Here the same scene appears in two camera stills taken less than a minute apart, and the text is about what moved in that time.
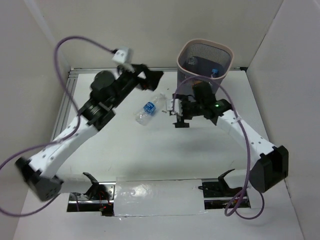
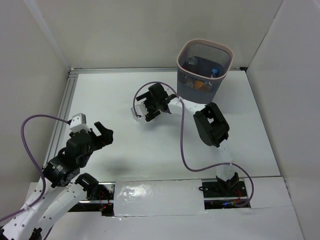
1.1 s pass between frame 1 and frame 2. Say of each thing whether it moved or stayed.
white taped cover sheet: stayed
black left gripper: moved
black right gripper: moved
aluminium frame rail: stayed
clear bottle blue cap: stayed
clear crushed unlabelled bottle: stayed
